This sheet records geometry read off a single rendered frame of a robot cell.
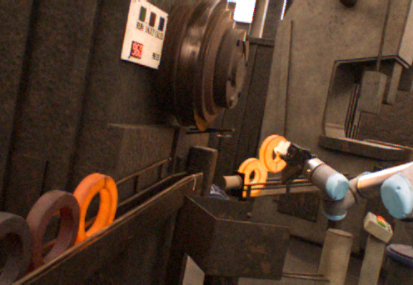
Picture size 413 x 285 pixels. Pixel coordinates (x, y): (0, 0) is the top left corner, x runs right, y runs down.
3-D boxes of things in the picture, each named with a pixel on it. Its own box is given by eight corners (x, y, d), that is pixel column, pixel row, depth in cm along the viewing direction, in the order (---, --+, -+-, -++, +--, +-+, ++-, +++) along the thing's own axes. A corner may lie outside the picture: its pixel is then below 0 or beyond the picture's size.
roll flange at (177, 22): (136, 121, 183) (162, -23, 180) (180, 122, 228) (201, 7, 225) (165, 127, 181) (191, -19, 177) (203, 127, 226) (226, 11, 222)
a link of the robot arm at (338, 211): (356, 212, 219) (354, 190, 211) (332, 227, 217) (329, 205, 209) (340, 198, 226) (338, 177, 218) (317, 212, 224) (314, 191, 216)
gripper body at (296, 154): (301, 143, 228) (321, 157, 219) (292, 162, 230) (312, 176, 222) (288, 141, 223) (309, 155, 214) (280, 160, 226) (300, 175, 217)
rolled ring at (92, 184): (70, 212, 121) (57, 209, 122) (84, 267, 133) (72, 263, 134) (111, 160, 134) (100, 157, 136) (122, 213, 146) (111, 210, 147)
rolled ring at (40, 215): (85, 182, 123) (72, 179, 124) (36, 207, 106) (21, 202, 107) (77, 260, 127) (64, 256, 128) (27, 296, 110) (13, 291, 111)
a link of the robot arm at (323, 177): (333, 206, 208) (331, 187, 202) (310, 189, 217) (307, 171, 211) (351, 192, 211) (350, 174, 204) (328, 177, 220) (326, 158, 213)
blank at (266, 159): (260, 135, 229) (266, 137, 226) (286, 133, 239) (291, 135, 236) (256, 172, 231) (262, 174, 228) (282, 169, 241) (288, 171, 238)
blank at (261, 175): (242, 199, 243) (247, 202, 240) (231, 170, 236) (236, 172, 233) (266, 179, 250) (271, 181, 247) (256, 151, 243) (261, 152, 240)
